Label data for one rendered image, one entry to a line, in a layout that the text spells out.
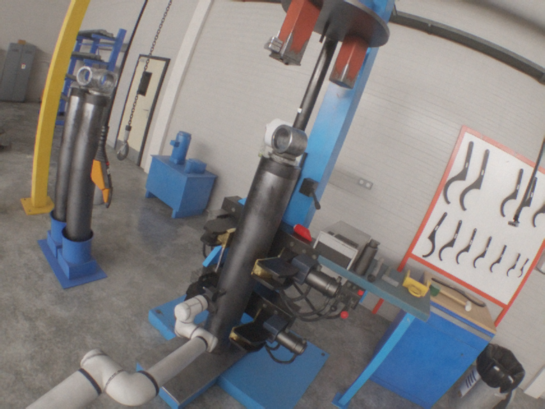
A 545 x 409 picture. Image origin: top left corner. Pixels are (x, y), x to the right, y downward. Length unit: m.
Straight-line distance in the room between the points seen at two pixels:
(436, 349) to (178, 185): 3.38
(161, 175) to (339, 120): 2.85
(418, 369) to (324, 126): 2.03
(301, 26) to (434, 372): 2.56
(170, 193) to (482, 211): 3.78
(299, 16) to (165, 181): 3.12
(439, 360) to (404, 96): 2.65
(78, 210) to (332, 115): 1.90
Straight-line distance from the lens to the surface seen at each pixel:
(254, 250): 1.52
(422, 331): 2.40
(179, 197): 3.81
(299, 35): 1.37
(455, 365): 2.59
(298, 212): 1.87
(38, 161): 3.45
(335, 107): 1.82
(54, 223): 2.74
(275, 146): 1.46
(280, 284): 1.46
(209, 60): 4.84
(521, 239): 3.53
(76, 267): 2.55
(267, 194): 1.41
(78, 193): 2.26
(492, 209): 3.37
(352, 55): 1.59
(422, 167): 3.29
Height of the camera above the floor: 1.67
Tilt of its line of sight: 16 degrees down
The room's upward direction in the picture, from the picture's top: 21 degrees clockwise
